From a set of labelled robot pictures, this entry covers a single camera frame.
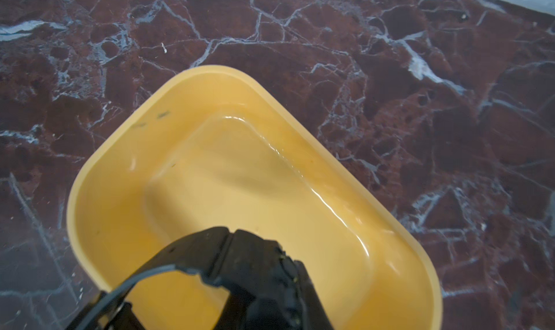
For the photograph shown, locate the yellow plastic storage box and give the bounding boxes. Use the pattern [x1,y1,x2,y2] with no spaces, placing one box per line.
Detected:
[66,65,443,329]

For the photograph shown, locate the black chunky digital watch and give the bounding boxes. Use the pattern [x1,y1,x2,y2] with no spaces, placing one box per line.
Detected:
[68,227,332,329]

